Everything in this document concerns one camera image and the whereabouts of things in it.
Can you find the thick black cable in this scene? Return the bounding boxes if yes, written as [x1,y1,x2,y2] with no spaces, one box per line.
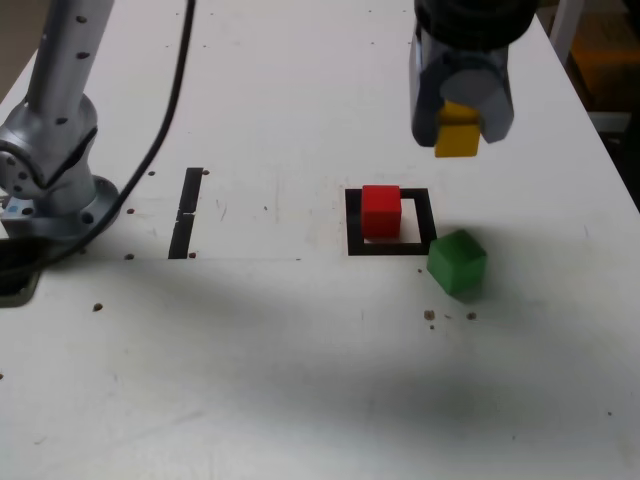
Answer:
[0,0,198,291]

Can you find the red cube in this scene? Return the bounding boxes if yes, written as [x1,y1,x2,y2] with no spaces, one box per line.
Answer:
[361,184,404,240]

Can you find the black tape strip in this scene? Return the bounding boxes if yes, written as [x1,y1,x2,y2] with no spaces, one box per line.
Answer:
[168,168,205,260]

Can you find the yellow cube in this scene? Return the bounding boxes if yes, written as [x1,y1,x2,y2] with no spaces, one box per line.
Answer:
[433,99,483,160]

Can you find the white metal crossbar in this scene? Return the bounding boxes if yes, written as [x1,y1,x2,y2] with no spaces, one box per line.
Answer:
[589,111,632,135]

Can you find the black tape square outline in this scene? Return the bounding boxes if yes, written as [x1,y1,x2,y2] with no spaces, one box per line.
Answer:
[344,187,438,257]

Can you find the green cube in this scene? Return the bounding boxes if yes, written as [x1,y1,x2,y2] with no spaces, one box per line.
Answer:
[425,228,489,304]

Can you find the small white box blue sticker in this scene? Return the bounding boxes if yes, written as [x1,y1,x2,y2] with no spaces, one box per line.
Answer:
[0,196,37,222]

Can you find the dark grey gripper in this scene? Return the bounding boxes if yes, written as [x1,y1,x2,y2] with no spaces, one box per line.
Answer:
[408,33,516,148]

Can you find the white metal frame post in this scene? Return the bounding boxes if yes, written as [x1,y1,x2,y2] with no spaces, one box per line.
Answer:
[548,0,590,66]

